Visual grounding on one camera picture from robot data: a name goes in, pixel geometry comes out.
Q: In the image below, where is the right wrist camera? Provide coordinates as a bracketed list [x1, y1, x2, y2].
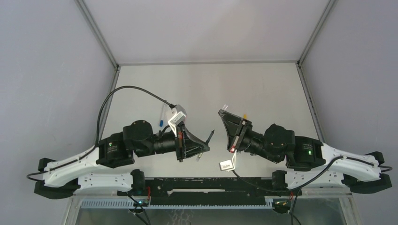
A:
[219, 151, 237, 172]

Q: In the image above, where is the aluminium frame right post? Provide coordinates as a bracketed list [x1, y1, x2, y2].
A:
[295, 0, 338, 142]

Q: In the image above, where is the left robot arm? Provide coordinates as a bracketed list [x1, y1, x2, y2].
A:
[34, 120, 211, 200]

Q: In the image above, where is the aluminium frame post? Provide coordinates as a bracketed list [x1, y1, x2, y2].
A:
[74, 0, 121, 137]
[295, 0, 338, 142]

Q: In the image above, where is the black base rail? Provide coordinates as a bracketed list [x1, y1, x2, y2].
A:
[117, 177, 297, 203]

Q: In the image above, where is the white cable tray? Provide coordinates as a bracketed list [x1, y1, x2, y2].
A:
[80, 198, 273, 210]

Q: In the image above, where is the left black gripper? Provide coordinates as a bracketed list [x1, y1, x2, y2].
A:
[135, 120, 209, 162]

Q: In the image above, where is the aluminium frame left post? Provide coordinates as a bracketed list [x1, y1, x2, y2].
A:
[74, 0, 121, 137]

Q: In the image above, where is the black gel pen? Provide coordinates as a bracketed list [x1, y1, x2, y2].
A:
[196, 130, 215, 162]

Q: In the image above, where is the blue capped white marker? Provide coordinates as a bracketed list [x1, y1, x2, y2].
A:
[159, 104, 167, 127]

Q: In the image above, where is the aluminium frame back rail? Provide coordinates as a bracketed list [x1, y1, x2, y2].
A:
[118, 60, 298, 67]

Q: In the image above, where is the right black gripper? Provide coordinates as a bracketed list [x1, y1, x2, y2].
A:
[219, 110, 281, 165]

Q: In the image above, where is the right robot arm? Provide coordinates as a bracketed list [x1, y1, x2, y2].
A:
[218, 110, 392, 195]

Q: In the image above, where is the left camera cable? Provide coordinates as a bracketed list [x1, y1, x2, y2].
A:
[26, 86, 175, 182]

